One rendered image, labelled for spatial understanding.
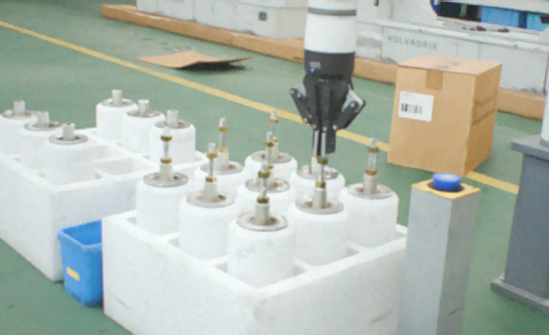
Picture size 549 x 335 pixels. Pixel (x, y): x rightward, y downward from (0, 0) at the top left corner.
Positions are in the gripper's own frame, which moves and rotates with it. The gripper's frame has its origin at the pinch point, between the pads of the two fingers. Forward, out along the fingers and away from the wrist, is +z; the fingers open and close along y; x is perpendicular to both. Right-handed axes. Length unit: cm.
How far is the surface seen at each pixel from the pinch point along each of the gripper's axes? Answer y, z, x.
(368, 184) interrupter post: 1.5, 8.4, 10.6
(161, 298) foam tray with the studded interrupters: -15.4, 24.9, -18.5
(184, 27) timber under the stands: -306, 31, 244
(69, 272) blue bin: -42, 30, -18
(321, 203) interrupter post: 0.9, 9.1, -0.8
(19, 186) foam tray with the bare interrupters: -63, 20, -15
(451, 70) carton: -39, 5, 108
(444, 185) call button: 18.6, 2.8, 4.1
